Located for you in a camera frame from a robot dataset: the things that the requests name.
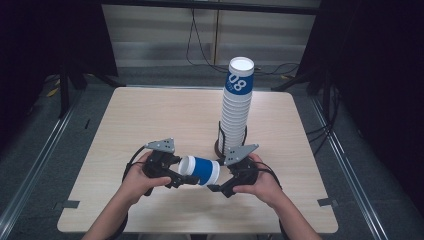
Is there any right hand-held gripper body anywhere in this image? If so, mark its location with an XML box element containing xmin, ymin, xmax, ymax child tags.
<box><xmin>222</xmin><ymin>143</ymin><xmax>260</xmax><ymax>198</ymax></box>

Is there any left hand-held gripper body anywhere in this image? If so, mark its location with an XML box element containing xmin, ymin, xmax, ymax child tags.
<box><xmin>142</xmin><ymin>137</ymin><xmax>183</xmax><ymax>198</ymax></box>

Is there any blue banded paper cup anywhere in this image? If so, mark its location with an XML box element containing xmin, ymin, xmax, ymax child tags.
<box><xmin>177</xmin><ymin>155</ymin><xmax>222</xmax><ymax>187</ymax></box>

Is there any black wire cup holder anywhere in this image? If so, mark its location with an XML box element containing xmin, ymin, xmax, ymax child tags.
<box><xmin>213</xmin><ymin>120</ymin><xmax>249</xmax><ymax>160</ymax></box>

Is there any stack of white paper cups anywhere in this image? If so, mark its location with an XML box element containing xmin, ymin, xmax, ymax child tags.
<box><xmin>217</xmin><ymin>56</ymin><xmax>256</xmax><ymax>158</ymax></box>

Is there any person's left hand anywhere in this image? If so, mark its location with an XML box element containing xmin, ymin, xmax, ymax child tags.
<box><xmin>120</xmin><ymin>151</ymin><xmax>172</xmax><ymax>205</ymax></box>

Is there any person's right hand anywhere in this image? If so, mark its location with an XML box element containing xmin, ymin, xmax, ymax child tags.
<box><xmin>232</xmin><ymin>153</ymin><xmax>284</xmax><ymax>208</ymax></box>

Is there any grey tape strip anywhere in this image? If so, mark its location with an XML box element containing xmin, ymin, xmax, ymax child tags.
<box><xmin>53</xmin><ymin>199</ymin><xmax>81</xmax><ymax>211</ymax></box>
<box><xmin>316</xmin><ymin>197</ymin><xmax>339</xmax><ymax>208</ymax></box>

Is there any black metal stand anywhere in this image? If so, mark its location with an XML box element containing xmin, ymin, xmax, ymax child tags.
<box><xmin>57</xmin><ymin>59</ymin><xmax>127</xmax><ymax>120</ymax></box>
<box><xmin>270</xmin><ymin>64</ymin><xmax>336</xmax><ymax>98</ymax></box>

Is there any black horizontal bar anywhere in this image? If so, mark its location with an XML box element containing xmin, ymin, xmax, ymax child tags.
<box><xmin>98</xmin><ymin>0</ymin><xmax>323</xmax><ymax>16</ymax></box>

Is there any dark curtain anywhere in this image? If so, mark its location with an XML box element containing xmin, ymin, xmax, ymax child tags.
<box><xmin>296</xmin><ymin>0</ymin><xmax>424</xmax><ymax>218</ymax></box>
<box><xmin>0</xmin><ymin>0</ymin><xmax>119</xmax><ymax>148</ymax></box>

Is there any left hand-held gripper cable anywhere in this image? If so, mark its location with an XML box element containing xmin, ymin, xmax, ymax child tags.
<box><xmin>121</xmin><ymin>145</ymin><xmax>155</xmax><ymax>184</ymax></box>

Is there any hand-held gripper cable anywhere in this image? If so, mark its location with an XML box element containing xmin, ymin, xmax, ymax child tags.
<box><xmin>121</xmin><ymin>145</ymin><xmax>155</xmax><ymax>184</ymax></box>
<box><xmin>253</xmin><ymin>160</ymin><xmax>284</xmax><ymax>192</ymax></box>

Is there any right hand-held gripper cable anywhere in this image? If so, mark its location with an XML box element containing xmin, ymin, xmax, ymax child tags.
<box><xmin>253</xmin><ymin>160</ymin><xmax>284</xmax><ymax>192</ymax></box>

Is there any bundle of black cables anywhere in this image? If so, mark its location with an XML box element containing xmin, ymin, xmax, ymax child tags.
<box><xmin>305</xmin><ymin>84</ymin><xmax>342</xmax><ymax>157</ymax></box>

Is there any black floor cable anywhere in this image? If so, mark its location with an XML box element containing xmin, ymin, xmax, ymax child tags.
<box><xmin>253</xmin><ymin>62</ymin><xmax>301</xmax><ymax>78</ymax></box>

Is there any metal floor rail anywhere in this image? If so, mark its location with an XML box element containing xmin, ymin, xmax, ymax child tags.
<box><xmin>308</xmin><ymin>95</ymin><xmax>390</xmax><ymax>240</ymax></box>
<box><xmin>0</xmin><ymin>96</ymin><xmax>83</xmax><ymax>233</ymax></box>

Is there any black hanging wall cable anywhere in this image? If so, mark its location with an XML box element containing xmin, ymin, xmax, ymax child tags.
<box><xmin>185</xmin><ymin>8</ymin><xmax>234</xmax><ymax>75</ymax></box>

